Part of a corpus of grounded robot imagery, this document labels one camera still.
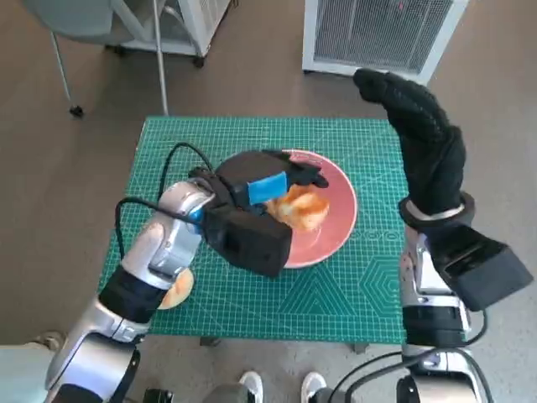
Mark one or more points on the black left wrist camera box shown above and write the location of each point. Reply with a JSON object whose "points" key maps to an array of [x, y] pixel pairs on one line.
{"points": [[251, 239]]}

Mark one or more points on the black table clamp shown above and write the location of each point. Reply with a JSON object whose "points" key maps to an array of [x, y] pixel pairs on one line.
{"points": [[360, 348]]}

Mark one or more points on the white shoe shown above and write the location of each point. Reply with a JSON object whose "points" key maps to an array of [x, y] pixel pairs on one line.
{"points": [[314, 384], [251, 384]]}

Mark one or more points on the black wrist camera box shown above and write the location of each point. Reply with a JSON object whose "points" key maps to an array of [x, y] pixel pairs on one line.
{"points": [[251, 239], [482, 268]]}

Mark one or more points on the grey chair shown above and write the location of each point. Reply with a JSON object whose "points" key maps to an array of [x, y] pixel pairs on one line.
{"points": [[67, 17]]}

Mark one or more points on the braided toy bread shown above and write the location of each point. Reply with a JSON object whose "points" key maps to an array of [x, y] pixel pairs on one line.
{"points": [[302, 207]]}

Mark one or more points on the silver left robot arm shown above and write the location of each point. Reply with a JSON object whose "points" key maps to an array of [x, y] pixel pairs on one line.
{"points": [[163, 243]]}

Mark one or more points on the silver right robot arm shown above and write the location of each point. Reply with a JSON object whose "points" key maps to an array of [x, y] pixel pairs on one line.
{"points": [[432, 319]]}

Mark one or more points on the right robot hand black glove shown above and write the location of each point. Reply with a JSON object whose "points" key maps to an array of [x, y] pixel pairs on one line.
{"points": [[423, 134]]}

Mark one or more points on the green cutting mat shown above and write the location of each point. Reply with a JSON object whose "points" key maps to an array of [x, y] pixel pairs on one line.
{"points": [[260, 302]]}

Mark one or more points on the pink bowl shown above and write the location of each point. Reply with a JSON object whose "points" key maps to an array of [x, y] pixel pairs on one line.
{"points": [[327, 235]]}

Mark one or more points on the round toy bread bun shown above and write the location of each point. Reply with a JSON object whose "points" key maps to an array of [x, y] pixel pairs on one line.
{"points": [[182, 289]]}

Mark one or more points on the pale blue cloth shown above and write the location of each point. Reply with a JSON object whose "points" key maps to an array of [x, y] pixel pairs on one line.
{"points": [[21, 373]]}

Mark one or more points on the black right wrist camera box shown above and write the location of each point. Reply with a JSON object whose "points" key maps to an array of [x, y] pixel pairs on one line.
{"points": [[482, 268]]}

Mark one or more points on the white grille cabinet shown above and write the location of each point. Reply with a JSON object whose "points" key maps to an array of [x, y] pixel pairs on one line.
{"points": [[377, 33]]}

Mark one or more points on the white metal pole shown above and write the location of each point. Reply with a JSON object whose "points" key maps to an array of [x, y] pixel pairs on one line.
{"points": [[160, 63]]}

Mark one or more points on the left robot hand blue tape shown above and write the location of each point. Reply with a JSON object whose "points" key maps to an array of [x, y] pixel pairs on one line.
{"points": [[247, 172]]}

